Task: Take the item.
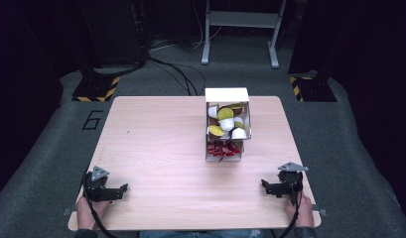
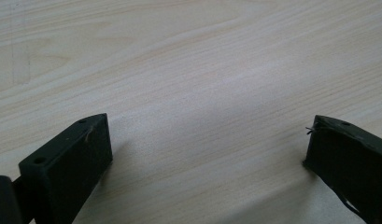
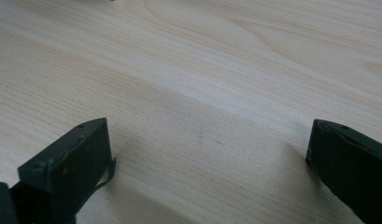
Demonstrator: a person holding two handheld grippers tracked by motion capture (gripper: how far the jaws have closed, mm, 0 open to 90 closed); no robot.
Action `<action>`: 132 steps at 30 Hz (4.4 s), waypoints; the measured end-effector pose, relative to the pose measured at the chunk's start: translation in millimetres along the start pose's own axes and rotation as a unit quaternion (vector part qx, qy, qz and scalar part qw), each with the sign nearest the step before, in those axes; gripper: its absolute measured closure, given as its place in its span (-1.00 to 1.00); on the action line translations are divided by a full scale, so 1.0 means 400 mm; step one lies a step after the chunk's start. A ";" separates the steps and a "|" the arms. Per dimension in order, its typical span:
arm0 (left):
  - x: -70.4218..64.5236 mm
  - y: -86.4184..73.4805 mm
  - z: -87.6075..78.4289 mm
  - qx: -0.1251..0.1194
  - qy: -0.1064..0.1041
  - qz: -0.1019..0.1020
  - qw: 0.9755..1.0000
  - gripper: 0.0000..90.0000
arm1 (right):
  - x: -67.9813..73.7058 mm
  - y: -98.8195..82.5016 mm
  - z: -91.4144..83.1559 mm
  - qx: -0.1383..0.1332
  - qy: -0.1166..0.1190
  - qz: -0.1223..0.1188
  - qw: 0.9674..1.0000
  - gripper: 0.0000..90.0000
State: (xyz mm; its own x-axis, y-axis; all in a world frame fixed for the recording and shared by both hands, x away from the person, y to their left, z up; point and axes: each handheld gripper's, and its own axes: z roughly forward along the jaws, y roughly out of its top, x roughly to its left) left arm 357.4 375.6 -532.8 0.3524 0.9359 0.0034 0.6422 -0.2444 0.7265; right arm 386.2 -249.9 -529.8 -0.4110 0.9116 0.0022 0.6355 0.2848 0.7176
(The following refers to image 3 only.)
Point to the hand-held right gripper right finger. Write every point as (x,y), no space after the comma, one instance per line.
(350,168)

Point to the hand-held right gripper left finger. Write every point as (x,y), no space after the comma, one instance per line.
(74,165)

